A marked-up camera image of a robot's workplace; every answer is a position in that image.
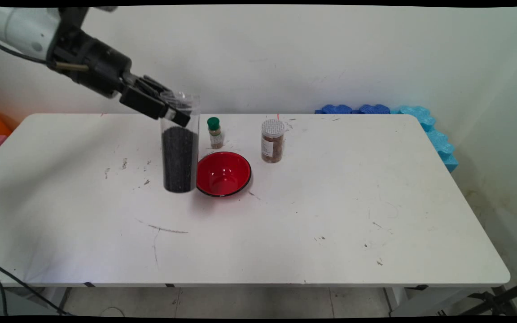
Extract red bowl black rim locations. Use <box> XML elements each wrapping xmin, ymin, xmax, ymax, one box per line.
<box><xmin>196</xmin><ymin>151</ymin><xmax>252</xmax><ymax>198</ymax></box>

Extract small spice bottle green cap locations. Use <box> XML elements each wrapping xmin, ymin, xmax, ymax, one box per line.
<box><xmin>207</xmin><ymin>117</ymin><xmax>224</xmax><ymax>149</ymax></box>

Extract grey table leg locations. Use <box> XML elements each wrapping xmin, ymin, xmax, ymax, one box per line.
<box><xmin>384</xmin><ymin>287</ymin><xmax>409</xmax><ymax>314</ymax></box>
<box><xmin>41</xmin><ymin>287</ymin><xmax>73</xmax><ymax>314</ymax></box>

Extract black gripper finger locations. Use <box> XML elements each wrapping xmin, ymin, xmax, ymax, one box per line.
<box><xmin>131</xmin><ymin>74</ymin><xmax>194</xmax><ymax>111</ymax></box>
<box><xmin>119</xmin><ymin>85</ymin><xmax>192</xmax><ymax>128</ymax></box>

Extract tall clear jar black seeds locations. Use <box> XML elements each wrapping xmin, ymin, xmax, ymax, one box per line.
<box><xmin>160</xmin><ymin>91</ymin><xmax>201</xmax><ymax>194</ymax></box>

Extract brown spice jar white lid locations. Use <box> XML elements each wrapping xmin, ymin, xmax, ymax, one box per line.
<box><xmin>261</xmin><ymin>119</ymin><xmax>285</xmax><ymax>163</ymax></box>

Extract black tripod stand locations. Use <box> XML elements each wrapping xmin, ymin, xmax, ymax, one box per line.
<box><xmin>438</xmin><ymin>278</ymin><xmax>517</xmax><ymax>317</ymax></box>

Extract light blue foam mat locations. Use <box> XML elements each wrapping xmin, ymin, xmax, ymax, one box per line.
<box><xmin>391</xmin><ymin>105</ymin><xmax>459</xmax><ymax>173</ymax></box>

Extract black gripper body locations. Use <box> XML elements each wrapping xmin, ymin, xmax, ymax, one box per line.
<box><xmin>48</xmin><ymin>25</ymin><xmax>133</xmax><ymax>99</ymax></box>

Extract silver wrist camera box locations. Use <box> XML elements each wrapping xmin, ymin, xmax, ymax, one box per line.
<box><xmin>63</xmin><ymin>6</ymin><xmax>118</xmax><ymax>30</ymax></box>

